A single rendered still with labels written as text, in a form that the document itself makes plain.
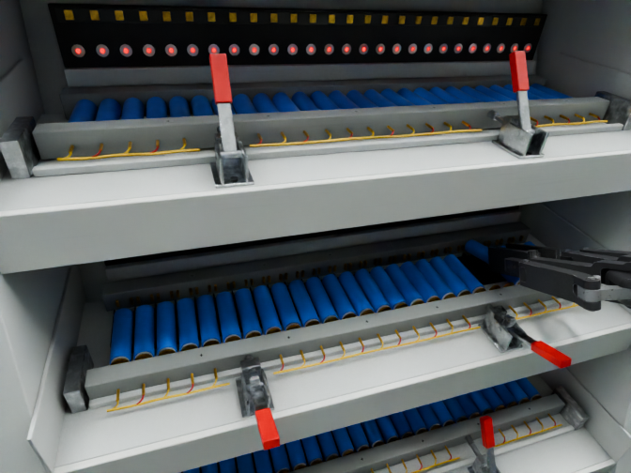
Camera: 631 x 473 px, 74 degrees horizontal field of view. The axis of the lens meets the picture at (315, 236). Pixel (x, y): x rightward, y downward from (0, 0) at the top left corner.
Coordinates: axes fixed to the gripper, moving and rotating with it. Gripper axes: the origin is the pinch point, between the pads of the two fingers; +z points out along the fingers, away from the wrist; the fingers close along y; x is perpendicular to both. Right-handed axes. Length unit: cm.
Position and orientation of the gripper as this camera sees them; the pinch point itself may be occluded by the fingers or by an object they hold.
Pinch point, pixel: (522, 260)
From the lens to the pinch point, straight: 53.0
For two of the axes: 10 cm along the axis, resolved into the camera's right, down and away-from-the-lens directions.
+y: -9.4, 1.4, -3.0
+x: 1.1, 9.9, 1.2
